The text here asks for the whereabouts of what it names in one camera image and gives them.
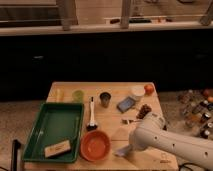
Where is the grey blue towel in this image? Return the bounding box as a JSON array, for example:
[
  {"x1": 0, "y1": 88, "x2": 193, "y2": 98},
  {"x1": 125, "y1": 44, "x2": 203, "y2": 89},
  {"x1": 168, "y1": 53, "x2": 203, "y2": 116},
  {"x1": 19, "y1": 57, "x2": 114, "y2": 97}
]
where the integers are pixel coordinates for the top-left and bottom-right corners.
[{"x1": 114, "y1": 145, "x2": 132, "y2": 157}]

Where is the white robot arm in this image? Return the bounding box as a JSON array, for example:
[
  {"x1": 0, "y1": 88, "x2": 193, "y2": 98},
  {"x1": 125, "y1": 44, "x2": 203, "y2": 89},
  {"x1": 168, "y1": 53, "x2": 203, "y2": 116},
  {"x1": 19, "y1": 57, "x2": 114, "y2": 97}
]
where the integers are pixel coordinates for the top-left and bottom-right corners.
[{"x1": 129, "y1": 113, "x2": 213, "y2": 171}]

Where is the grey metal cup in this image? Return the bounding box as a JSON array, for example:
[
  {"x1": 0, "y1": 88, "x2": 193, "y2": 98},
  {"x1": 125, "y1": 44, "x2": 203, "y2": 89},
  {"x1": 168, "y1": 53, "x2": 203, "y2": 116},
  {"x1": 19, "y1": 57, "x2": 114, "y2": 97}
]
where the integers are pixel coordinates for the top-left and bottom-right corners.
[{"x1": 100, "y1": 92, "x2": 111, "y2": 108}]

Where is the green plastic cup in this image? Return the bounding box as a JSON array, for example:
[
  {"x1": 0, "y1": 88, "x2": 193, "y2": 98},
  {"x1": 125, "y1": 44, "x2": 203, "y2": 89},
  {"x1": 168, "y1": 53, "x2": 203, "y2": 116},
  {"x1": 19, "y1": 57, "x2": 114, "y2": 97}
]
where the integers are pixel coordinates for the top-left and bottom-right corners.
[{"x1": 72, "y1": 90, "x2": 84, "y2": 103}]

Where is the blue sponge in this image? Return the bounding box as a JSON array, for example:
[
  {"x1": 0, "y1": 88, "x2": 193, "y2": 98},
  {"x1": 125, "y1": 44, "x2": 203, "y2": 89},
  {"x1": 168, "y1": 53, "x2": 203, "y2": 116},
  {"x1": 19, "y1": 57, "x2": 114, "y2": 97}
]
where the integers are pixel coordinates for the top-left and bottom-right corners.
[{"x1": 117, "y1": 97, "x2": 136, "y2": 113}]

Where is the white small bowl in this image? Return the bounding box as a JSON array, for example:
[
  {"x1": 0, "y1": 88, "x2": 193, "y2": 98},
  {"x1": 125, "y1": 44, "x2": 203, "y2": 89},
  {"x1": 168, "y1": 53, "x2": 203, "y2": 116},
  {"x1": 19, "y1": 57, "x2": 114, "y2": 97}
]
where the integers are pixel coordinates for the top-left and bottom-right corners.
[{"x1": 131, "y1": 85, "x2": 145, "y2": 101}]

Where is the metal fork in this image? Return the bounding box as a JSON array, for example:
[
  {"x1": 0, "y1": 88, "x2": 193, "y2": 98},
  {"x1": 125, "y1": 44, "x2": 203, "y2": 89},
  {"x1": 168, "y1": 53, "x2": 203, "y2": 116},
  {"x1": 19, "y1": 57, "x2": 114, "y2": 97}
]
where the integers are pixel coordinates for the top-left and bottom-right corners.
[{"x1": 122, "y1": 119, "x2": 142, "y2": 124}]

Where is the orange fruit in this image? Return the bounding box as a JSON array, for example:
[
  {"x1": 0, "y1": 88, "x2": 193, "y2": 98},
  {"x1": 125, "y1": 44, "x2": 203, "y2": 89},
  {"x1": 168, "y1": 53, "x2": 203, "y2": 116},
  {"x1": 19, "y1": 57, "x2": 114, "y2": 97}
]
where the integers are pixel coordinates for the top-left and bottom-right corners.
[{"x1": 144, "y1": 84, "x2": 154, "y2": 95}]

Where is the brown pine cone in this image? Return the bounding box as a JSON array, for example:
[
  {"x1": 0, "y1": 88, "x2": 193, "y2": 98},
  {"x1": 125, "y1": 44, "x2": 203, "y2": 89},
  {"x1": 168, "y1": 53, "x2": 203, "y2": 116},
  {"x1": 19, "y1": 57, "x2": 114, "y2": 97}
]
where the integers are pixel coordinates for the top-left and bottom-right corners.
[{"x1": 136, "y1": 104, "x2": 152, "y2": 119}]

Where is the orange bowl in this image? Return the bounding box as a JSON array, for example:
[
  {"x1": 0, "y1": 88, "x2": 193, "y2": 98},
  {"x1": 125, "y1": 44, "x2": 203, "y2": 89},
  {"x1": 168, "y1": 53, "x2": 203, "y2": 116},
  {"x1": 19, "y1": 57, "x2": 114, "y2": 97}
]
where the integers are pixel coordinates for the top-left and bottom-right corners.
[{"x1": 80, "y1": 130, "x2": 111, "y2": 162}]

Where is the green plastic tray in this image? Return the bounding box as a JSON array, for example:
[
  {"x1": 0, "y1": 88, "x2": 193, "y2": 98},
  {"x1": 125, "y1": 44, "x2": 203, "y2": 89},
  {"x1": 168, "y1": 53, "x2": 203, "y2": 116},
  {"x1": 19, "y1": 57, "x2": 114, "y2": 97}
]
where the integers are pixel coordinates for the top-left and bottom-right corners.
[{"x1": 22, "y1": 103, "x2": 84, "y2": 163}]

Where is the wooden block brush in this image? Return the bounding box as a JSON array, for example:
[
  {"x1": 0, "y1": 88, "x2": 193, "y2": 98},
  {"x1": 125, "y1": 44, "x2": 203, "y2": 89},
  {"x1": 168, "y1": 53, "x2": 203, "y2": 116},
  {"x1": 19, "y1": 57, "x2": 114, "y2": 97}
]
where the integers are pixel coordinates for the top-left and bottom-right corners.
[{"x1": 44, "y1": 140, "x2": 71, "y2": 158}]

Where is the spice bottle rack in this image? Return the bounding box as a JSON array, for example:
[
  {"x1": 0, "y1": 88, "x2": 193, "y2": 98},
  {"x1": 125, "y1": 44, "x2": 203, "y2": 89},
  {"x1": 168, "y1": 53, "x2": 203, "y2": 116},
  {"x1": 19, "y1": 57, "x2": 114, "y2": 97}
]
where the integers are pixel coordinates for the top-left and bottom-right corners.
[{"x1": 178, "y1": 89, "x2": 213, "y2": 139}]

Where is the white handled black brush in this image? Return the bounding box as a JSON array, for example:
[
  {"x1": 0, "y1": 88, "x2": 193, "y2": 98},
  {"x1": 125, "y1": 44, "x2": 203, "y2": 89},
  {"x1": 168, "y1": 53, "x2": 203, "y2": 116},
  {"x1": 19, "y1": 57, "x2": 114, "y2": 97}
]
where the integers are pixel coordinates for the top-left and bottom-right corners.
[{"x1": 86, "y1": 98, "x2": 98, "y2": 131}]

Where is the black chair frame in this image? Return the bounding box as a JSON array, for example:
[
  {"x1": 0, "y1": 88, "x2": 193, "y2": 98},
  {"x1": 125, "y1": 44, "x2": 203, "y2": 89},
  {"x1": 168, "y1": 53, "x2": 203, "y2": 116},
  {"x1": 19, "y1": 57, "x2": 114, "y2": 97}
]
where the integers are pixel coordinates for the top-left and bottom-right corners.
[{"x1": 10, "y1": 139, "x2": 23, "y2": 171}]

